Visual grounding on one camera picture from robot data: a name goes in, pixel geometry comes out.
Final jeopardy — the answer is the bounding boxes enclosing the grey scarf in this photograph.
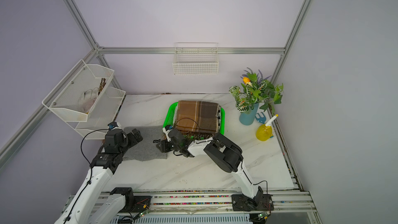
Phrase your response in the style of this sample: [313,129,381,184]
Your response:
[123,125,167,161]

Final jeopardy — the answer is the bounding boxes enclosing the green plastic basket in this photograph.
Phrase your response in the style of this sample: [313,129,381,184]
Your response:
[163,102,225,134]

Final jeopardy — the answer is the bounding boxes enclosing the brown plaid fringed scarf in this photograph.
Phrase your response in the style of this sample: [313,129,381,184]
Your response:
[174,101,219,139]

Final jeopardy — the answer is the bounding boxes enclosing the smiley houndstooth scarf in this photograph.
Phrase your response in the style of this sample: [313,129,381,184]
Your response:
[216,105,221,132]

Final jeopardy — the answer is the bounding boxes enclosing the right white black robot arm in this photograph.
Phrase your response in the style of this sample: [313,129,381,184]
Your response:
[154,125,264,211]

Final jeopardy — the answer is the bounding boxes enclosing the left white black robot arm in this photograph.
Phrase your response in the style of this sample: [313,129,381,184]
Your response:
[55,123,147,224]

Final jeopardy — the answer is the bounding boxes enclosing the white mesh lower shelf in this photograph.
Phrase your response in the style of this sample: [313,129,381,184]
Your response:
[74,87,125,140]

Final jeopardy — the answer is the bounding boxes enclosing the white mesh shelf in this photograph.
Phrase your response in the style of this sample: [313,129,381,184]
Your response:
[74,87,125,140]
[42,60,114,122]

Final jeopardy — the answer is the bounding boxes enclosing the clear plastic item in shelf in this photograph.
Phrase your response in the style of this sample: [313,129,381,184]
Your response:
[78,88,100,114]

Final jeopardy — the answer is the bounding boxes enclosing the white mesh upper shelf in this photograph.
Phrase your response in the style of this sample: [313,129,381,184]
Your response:
[42,60,114,122]

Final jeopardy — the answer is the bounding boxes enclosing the yellow spray bottle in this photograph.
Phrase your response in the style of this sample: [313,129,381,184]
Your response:
[256,114,279,142]

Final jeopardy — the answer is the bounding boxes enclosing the small blue garden fork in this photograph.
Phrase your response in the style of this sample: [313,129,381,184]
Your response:
[256,113,267,124]

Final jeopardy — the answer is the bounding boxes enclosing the artificial plant in blue vase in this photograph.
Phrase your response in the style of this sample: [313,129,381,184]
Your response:
[229,68,284,125]

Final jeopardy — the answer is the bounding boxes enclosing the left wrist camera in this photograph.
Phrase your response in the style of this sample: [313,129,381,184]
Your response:
[108,121,123,131]

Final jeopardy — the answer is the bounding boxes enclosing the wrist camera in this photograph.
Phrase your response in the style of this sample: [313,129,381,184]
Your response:
[108,121,123,131]
[162,125,173,142]

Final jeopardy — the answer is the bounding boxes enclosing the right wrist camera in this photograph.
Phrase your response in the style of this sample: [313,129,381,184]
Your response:
[162,125,173,142]

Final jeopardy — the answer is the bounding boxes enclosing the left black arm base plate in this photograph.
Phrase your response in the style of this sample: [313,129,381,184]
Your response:
[110,187,152,213]

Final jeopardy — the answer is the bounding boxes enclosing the white wire wall basket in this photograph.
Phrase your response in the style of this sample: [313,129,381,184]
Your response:
[173,43,219,76]

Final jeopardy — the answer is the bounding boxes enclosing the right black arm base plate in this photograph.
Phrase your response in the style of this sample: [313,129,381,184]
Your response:
[231,194,274,212]

